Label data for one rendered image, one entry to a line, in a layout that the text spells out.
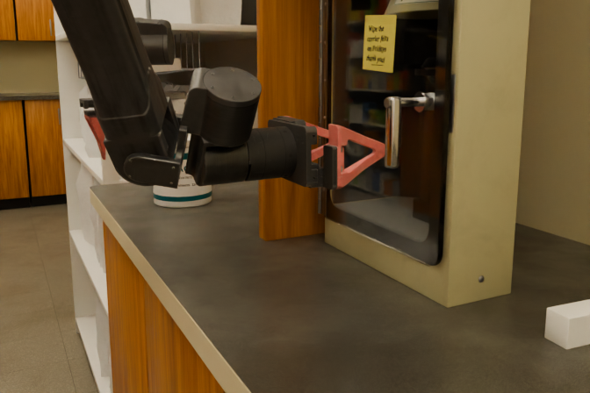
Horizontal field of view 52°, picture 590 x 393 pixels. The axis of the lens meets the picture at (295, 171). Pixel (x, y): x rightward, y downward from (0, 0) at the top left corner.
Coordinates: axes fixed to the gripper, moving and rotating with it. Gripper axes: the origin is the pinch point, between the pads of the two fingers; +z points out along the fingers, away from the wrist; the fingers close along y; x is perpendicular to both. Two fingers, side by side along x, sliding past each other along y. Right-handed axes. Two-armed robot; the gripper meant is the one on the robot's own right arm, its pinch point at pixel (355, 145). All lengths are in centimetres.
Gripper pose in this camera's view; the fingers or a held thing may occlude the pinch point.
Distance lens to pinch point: 71.8
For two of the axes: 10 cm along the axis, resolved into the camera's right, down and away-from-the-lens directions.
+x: 0.2, 9.8, 1.9
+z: 9.0, -1.0, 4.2
